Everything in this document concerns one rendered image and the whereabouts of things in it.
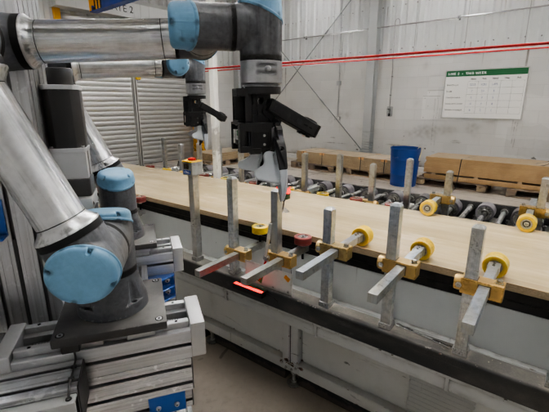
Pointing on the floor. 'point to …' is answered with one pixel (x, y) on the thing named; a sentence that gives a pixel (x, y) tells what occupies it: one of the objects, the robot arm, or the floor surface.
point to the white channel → (215, 117)
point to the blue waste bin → (398, 159)
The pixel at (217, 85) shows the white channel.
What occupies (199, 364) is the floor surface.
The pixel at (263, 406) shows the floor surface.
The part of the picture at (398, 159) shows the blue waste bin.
